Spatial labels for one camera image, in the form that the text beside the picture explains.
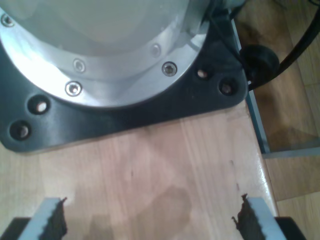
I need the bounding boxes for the grey metal bench frame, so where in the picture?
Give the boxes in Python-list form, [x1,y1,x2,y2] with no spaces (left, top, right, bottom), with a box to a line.
[229,19,320,160]

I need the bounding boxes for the black arm base cable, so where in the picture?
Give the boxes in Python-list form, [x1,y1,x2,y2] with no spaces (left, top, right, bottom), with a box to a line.
[239,7,320,90]

